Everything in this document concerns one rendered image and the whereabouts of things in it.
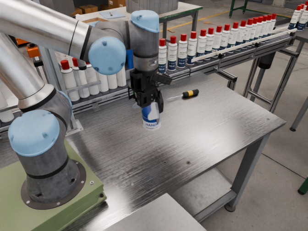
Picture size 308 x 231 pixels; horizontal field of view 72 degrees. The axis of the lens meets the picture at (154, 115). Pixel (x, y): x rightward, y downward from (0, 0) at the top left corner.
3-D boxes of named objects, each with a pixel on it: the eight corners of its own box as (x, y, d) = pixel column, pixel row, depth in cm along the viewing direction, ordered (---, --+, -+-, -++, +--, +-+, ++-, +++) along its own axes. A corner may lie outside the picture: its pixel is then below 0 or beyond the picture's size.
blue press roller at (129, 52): (132, 72, 126) (130, 44, 115) (134, 74, 123) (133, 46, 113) (127, 74, 124) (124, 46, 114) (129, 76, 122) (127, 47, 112)
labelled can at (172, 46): (172, 67, 135) (174, 34, 123) (177, 70, 132) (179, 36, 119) (165, 69, 133) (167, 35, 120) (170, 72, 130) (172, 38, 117)
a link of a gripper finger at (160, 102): (153, 112, 75) (147, 88, 71) (156, 110, 76) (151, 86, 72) (162, 114, 71) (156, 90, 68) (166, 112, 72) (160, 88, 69)
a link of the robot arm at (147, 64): (147, 46, 67) (165, 54, 62) (147, 60, 69) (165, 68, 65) (127, 52, 63) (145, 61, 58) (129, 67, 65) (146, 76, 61)
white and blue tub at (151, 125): (152, 117, 86) (152, 102, 81) (164, 125, 82) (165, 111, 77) (138, 124, 82) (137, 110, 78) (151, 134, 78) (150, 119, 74)
